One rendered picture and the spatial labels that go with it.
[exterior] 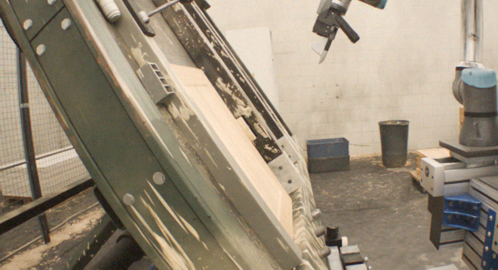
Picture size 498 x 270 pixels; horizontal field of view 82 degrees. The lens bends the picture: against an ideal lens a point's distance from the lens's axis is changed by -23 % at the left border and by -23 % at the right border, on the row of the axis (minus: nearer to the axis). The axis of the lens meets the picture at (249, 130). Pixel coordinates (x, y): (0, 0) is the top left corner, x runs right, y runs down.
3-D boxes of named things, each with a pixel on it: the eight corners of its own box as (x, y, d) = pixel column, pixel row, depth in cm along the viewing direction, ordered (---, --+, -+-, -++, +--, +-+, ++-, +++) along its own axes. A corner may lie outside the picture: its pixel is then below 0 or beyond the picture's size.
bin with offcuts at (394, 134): (414, 166, 475) (414, 122, 468) (382, 169, 482) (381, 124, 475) (404, 159, 526) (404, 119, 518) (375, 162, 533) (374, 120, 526)
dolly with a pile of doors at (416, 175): (462, 190, 340) (463, 155, 336) (422, 195, 348) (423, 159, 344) (443, 177, 400) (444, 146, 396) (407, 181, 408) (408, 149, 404)
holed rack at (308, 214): (310, 223, 95) (312, 222, 95) (305, 215, 95) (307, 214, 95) (296, 138, 258) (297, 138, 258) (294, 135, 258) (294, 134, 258)
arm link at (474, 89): (467, 113, 88) (465, 66, 87) (458, 109, 100) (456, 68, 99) (503, 111, 84) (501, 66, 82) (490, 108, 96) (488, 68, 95)
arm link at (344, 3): (349, 4, 119) (352, -1, 111) (345, 15, 119) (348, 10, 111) (330, -4, 119) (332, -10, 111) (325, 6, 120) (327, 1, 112)
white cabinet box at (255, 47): (280, 181, 480) (268, 26, 458) (237, 183, 489) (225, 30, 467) (283, 171, 540) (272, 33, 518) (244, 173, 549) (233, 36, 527)
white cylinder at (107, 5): (89, -7, 60) (106, 22, 60) (100, -17, 60) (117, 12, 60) (96, -4, 63) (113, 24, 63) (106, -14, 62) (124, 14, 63)
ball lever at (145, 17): (143, 23, 63) (200, -6, 68) (134, 9, 63) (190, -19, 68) (142, 31, 67) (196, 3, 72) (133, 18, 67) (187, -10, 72)
